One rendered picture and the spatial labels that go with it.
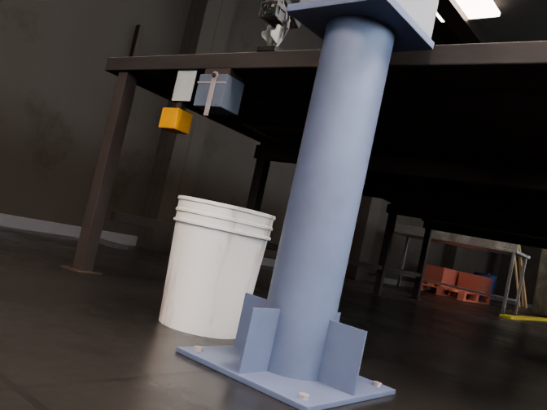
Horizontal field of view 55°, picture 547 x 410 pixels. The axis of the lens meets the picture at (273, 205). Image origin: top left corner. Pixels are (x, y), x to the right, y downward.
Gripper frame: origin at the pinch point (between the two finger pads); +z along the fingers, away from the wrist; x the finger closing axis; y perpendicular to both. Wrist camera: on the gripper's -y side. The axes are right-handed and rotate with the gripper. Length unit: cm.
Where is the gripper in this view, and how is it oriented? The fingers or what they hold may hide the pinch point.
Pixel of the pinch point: (273, 49)
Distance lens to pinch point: 188.5
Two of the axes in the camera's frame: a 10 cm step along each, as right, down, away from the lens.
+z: -2.1, 9.8, -0.6
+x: 8.0, 1.4, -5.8
